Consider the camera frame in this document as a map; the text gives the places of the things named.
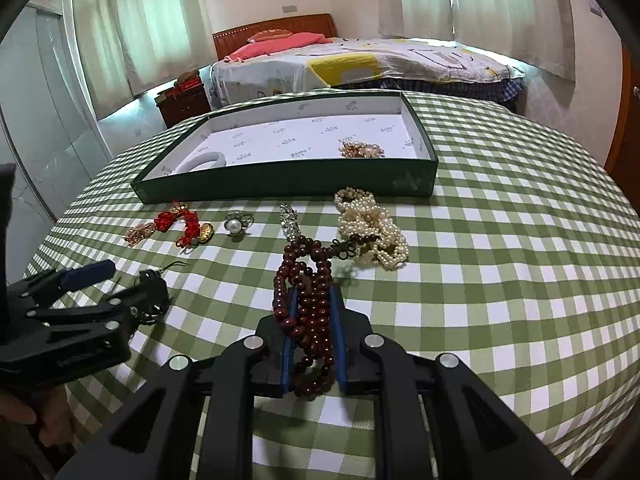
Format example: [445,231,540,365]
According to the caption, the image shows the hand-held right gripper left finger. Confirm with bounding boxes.
[55,285,301,480]

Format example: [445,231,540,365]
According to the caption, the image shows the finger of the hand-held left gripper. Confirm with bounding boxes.
[25,270,172,347]
[7,259,117,309]

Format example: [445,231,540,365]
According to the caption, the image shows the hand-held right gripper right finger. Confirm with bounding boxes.
[327,285,576,480]

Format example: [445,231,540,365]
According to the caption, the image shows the black pendant with cord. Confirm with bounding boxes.
[136,259,190,325]

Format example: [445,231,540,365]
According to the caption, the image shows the dark red bead necklace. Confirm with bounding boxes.
[272,236,359,402]

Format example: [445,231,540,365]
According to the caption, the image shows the red knot gold tassel charm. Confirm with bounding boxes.
[124,201,176,247]

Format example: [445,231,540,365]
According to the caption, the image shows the red cord gold bell charm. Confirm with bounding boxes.
[174,209,217,249]

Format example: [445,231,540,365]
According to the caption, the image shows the white pearl necklace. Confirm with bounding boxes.
[334,187,410,271]

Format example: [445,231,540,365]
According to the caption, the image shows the silver rhinestone brooch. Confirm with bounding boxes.
[279,203,301,242]

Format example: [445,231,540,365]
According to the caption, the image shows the pearl flower ring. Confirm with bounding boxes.
[223,211,255,235]

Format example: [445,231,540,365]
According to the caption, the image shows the green shallow cardboard box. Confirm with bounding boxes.
[131,91,440,205]

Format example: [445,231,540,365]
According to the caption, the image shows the person's left hand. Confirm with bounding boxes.
[0,386,74,449]

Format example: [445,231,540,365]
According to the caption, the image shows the white jade bangle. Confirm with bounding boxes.
[180,151,227,175]

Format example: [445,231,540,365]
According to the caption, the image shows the green checkered tablecloth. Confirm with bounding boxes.
[22,87,634,480]

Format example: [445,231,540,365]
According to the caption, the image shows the dark wooden nightstand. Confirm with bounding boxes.
[155,82,211,129]

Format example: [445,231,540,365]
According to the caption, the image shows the red boxes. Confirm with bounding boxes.
[165,71,204,99]

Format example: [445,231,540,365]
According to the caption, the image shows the bed with patterned cover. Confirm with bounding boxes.
[208,37,527,111]

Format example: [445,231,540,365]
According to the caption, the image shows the orange pillow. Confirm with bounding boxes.
[248,29,294,44]

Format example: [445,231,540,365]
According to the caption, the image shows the pink pillow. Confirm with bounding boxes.
[225,32,334,64]

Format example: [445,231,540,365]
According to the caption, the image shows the blue plaid bed sheet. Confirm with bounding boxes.
[345,77,527,114]

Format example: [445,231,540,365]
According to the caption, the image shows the wooden bed headboard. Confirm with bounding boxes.
[212,13,337,61]

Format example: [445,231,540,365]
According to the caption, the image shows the brown wooden door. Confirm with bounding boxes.
[602,40,640,192]

